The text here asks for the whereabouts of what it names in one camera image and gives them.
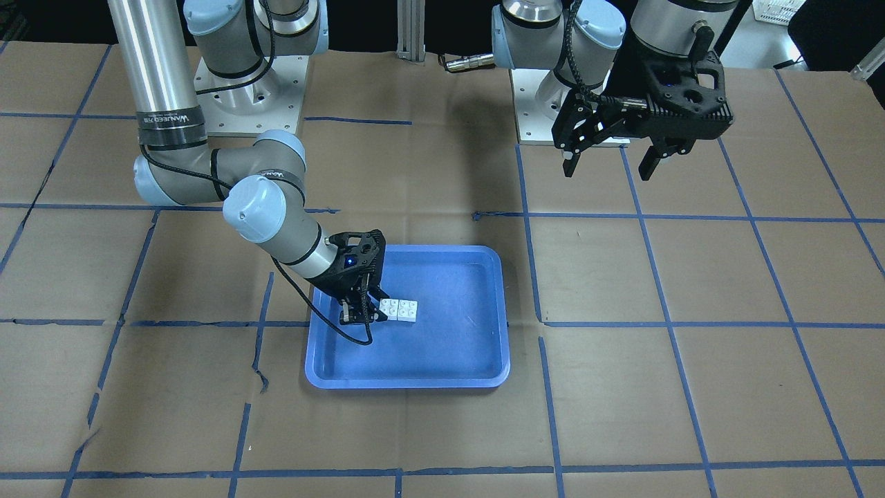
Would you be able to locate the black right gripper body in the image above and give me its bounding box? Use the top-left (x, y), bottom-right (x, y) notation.
top-left (308, 230), bottom-right (386, 307)

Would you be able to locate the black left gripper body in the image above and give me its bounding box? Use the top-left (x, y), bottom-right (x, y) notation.
top-left (551, 53), bottom-right (734, 150)

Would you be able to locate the white block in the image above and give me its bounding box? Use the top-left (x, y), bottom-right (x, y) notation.
top-left (378, 299), bottom-right (402, 321)
top-left (396, 299), bottom-right (418, 322)

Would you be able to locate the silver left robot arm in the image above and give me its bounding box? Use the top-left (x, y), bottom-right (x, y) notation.
top-left (491, 1), bottom-right (736, 180)

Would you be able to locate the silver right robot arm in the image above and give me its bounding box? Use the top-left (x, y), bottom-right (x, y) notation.
top-left (109, 1), bottom-right (390, 324)

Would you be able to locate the blue plastic tray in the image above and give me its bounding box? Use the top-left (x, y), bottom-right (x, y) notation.
top-left (304, 245), bottom-right (511, 389)

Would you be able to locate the white basket background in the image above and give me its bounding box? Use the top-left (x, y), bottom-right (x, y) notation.
top-left (752, 0), bottom-right (805, 26)

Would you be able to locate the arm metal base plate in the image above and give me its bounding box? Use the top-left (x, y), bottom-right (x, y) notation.
top-left (197, 55), bottom-right (310, 138)
top-left (511, 68), bottom-right (568, 146)

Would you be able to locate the metal cable connector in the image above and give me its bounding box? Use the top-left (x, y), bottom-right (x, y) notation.
top-left (437, 53), bottom-right (495, 75)

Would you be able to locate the aluminium profile post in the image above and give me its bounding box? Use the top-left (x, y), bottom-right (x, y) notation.
top-left (395, 0), bottom-right (426, 64)

